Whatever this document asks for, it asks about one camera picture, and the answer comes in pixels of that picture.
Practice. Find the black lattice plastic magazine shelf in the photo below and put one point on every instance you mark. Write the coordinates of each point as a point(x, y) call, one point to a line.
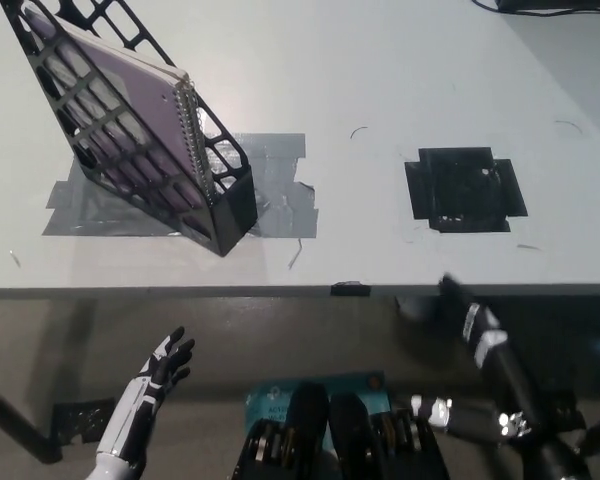
point(232, 215)

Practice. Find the purple spiral notebook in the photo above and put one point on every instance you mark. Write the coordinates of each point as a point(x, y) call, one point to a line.
point(145, 100)

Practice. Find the grey tape patch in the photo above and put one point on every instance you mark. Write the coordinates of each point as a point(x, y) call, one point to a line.
point(280, 210)

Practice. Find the black tape square patch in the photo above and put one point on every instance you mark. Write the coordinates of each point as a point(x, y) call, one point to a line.
point(460, 190)

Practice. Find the black metal table leg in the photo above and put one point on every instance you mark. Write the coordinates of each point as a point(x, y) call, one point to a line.
point(20, 425)

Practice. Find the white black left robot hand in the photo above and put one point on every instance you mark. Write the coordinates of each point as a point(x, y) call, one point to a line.
point(145, 390)

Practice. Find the black teal robot torso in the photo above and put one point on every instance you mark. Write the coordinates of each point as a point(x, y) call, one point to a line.
point(350, 425)

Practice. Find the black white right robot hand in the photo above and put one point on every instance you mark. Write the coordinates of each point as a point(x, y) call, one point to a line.
point(510, 380)

